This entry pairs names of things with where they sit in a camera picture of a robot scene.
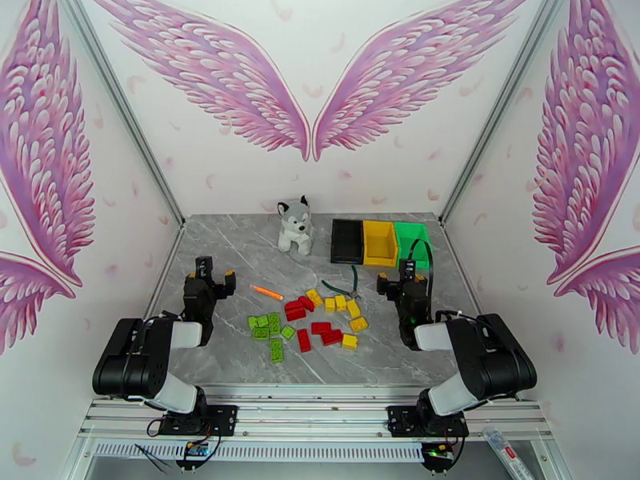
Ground aluminium frame post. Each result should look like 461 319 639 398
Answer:
55 0 186 229
441 0 569 226

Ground black plastic bin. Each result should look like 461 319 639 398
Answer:
330 218 367 265

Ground green plastic bin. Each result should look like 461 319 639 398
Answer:
393 221 434 270

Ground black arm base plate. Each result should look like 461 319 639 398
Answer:
387 404 470 438
158 404 238 437

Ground clear packaged tube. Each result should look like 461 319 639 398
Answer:
482 427 538 480

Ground green handled pliers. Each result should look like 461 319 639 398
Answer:
321 265 363 301

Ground white slotted cable duct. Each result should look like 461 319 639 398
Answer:
92 439 426 463

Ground grey white husky plush toy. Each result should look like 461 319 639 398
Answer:
277 194 315 257

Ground yellow plastic bin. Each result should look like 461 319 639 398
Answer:
362 219 399 269

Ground black tweezers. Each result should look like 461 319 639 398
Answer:
134 443 176 470

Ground right wrist camera black cable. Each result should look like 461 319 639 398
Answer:
409 238 435 294

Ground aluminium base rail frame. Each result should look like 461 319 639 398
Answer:
77 383 556 442

